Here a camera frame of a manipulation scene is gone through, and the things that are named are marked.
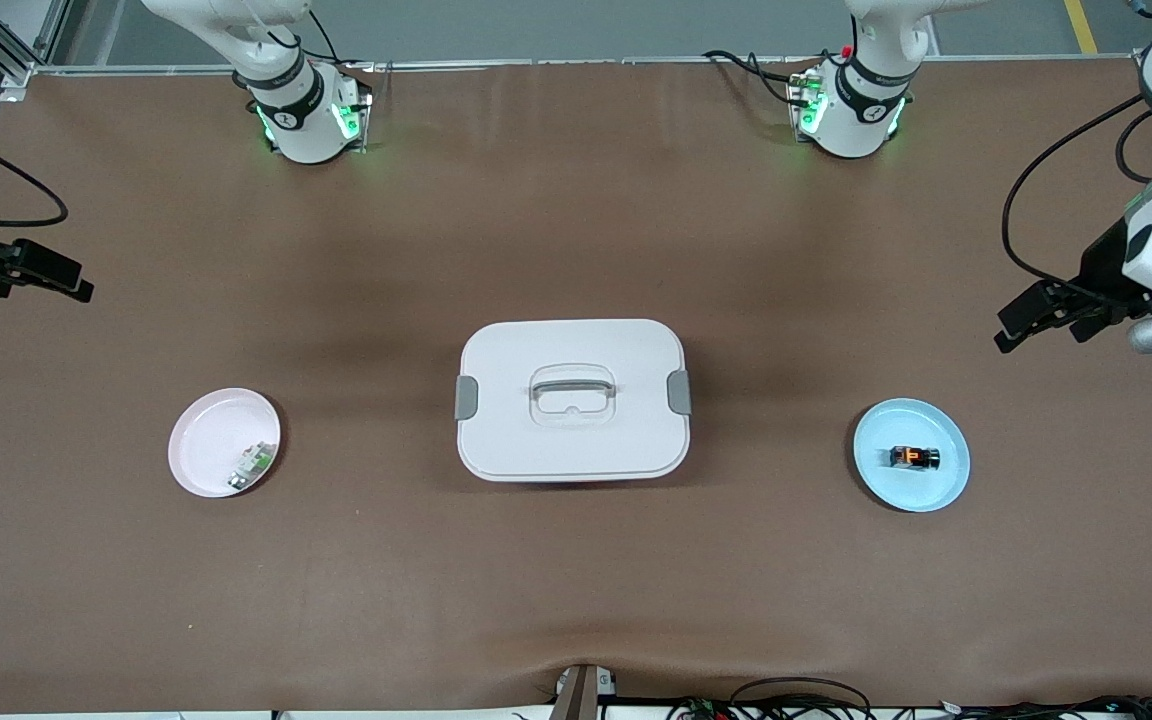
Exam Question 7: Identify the white lidded box grey latches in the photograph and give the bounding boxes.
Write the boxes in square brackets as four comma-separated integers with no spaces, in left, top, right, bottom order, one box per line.
[454,318,694,484]

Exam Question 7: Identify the light blue round plate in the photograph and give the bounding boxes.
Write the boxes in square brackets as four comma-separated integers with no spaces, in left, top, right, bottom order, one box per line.
[853,397,972,514]

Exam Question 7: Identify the pink round plate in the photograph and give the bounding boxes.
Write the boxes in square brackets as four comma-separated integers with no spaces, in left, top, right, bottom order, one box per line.
[168,387,282,499]

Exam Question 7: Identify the brown table mat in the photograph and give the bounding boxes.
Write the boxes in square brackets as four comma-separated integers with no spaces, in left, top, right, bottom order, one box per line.
[0,55,1152,716]

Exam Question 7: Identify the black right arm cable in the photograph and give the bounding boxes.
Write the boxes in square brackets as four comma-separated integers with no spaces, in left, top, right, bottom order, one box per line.
[0,118,70,229]

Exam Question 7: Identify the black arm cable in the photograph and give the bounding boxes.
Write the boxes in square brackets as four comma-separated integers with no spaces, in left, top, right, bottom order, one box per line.
[1001,93,1152,303]
[0,118,70,229]

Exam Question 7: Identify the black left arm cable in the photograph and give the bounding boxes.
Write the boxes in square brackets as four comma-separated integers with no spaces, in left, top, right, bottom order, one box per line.
[1001,93,1152,303]

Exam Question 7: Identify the aluminium frame profile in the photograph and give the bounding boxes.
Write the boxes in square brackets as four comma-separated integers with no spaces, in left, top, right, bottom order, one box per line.
[0,0,72,89]

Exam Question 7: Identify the green push button switch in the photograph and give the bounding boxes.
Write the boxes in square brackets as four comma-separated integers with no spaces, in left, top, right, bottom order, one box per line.
[226,440,279,491]

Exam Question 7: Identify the black right base cable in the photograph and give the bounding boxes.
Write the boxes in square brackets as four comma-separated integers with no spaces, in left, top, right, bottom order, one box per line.
[301,10,377,73]

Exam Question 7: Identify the black base cable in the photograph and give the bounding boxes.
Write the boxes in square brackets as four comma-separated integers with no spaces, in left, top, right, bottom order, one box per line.
[301,10,377,73]
[704,48,809,106]

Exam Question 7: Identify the black left base cable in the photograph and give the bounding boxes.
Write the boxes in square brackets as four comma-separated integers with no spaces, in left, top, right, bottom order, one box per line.
[704,48,809,106]

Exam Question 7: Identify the tangled black cable bundle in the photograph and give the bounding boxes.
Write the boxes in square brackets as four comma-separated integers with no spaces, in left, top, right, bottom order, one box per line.
[666,693,1152,720]

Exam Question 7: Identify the black cable loop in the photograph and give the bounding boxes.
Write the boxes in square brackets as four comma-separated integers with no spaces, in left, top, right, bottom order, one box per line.
[731,677,874,720]

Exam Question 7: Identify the brown wooden post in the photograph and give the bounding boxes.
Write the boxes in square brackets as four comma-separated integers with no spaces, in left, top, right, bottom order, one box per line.
[551,663,619,720]

